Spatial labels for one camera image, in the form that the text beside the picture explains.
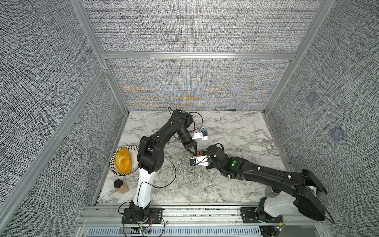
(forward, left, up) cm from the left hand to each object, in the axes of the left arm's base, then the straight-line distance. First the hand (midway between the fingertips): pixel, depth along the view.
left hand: (196, 152), depth 81 cm
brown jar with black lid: (-14, +41, -5) cm, 43 cm away
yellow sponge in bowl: (+1, +42, -7) cm, 43 cm away
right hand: (+2, -4, +3) cm, 5 cm away
